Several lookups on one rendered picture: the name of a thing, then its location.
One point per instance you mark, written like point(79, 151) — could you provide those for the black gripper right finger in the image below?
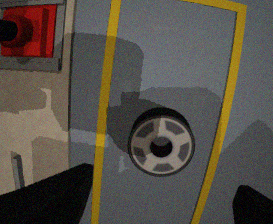
point(251, 207)

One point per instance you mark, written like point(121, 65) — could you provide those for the black wheel with grey rim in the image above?
point(161, 161)

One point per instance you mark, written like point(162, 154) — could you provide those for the yellow rectangular outline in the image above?
point(106, 77)

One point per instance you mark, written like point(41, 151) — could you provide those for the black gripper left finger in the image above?
point(60, 199)

